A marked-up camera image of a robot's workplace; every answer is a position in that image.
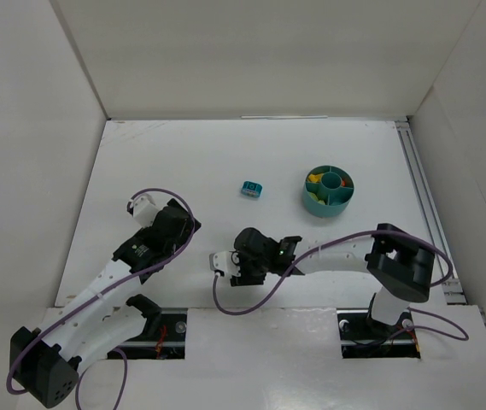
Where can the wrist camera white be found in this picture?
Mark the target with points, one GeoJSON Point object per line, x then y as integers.
{"type": "Point", "coordinates": [225, 263]}
{"type": "Point", "coordinates": [143, 209]}

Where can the teal round divided container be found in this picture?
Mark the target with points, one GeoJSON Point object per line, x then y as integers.
{"type": "Point", "coordinates": [328, 188]}

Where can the aluminium rail right edge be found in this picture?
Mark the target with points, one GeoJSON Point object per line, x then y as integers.
{"type": "Point", "coordinates": [452, 288]}

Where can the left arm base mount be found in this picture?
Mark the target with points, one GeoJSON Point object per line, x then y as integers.
{"type": "Point", "coordinates": [163, 334]}

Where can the yellow lego brick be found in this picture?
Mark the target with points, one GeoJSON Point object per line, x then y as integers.
{"type": "Point", "coordinates": [314, 177]}

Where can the lime lego in container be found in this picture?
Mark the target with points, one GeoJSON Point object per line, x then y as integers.
{"type": "Point", "coordinates": [316, 198]}

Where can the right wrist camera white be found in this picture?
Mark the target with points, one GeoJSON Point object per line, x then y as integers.
{"type": "Point", "coordinates": [225, 263]}

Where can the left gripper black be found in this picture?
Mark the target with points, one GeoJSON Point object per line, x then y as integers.
{"type": "Point", "coordinates": [181, 217]}

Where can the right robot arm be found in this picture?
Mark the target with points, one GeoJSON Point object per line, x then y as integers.
{"type": "Point", "coordinates": [401, 263]}

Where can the teal lego block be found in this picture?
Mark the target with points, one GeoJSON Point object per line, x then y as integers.
{"type": "Point", "coordinates": [251, 189]}

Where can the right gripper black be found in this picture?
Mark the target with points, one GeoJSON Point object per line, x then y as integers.
{"type": "Point", "coordinates": [248, 271]}

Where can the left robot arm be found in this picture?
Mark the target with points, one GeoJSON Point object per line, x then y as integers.
{"type": "Point", "coordinates": [48, 362]}

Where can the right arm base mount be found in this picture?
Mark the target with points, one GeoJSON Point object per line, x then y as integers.
{"type": "Point", "coordinates": [362, 339]}

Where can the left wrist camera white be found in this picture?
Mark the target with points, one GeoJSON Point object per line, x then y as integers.
{"type": "Point", "coordinates": [143, 209]}

